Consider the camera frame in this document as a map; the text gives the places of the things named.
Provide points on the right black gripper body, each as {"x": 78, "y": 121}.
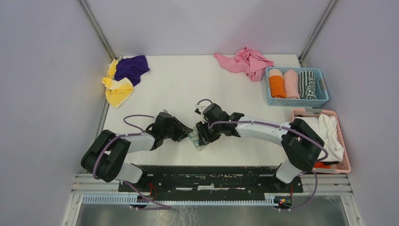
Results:
{"x": 207, "y": 134}

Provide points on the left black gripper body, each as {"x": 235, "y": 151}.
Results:
{"x": 166, "y": 133}

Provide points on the teal patterned towel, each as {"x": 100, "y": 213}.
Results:
{"x": 195, "y": 137}

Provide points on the green white striped towel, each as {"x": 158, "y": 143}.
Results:
{"x": 307, "y": 85}

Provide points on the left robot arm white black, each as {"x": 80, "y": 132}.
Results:
{"x": 105, "y": 158}

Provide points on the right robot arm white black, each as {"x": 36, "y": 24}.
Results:
{"x": 302, "y": 145}

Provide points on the yellow towel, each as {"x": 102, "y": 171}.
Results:
{"x": 116, "y": 92}

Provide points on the purple towel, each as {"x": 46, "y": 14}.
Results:
{"x": 132, "y": 69}

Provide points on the pink crumpled towel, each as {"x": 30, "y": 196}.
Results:
{"x": 247, "y": 61}

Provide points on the orange rolled towel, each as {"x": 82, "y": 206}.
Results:
{"x": 276, "y": 83}

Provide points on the blue plastic basket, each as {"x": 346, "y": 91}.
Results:
{"x": 321, "y": 92}

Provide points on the light pink rolled towel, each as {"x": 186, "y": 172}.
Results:
{"x": 291, "y": 84}

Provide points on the white cloth in basket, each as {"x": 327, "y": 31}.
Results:
{"x": 326, "y": 128}

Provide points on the orange cloth in basket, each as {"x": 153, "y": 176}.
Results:
{"x": 321, "y": 165}

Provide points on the pink plastic basket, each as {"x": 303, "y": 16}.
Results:
{"x": 336, "y": 167}

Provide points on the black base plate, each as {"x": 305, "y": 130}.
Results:
{"x": 213, "y": 183}

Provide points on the blue slotted cable duct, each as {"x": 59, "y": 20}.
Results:
{"x": 132, "y": 199}

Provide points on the aluminium frame rails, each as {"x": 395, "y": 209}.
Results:
{"x": 328, "y": 186}

